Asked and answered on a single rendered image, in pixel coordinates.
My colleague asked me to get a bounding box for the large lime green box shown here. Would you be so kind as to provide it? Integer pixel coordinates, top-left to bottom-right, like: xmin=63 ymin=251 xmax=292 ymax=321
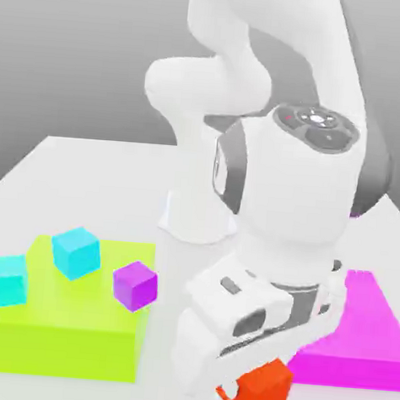
xmin=0 ymin=230 xmax=158 ymax=386

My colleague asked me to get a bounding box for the large magenta box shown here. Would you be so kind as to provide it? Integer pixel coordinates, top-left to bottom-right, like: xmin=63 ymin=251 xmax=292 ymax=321
xmin=284 ymin=264 xmax=400 ymax=392

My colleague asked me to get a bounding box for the small orange cube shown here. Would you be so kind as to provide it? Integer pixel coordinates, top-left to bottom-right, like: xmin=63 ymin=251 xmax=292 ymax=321
xmin=214 ymin=353 xmax=295 ymax=400

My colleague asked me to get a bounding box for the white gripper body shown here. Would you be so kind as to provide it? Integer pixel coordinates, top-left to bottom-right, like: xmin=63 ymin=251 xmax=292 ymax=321
xmin=170 ymin=305 xmax=293 ymax=400

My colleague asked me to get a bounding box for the small cyan cube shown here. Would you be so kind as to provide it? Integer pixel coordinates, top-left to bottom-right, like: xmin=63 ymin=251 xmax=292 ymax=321
xmin=0 ymin=252 xmax=31 ymax=311
xmin=47 ymin=223 xmax=104 ymax=284

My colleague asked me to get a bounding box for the small purple cube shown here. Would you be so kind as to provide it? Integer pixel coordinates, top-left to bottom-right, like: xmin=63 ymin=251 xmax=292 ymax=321
xmin=109 ymin=258 xmax=160 ymax=315

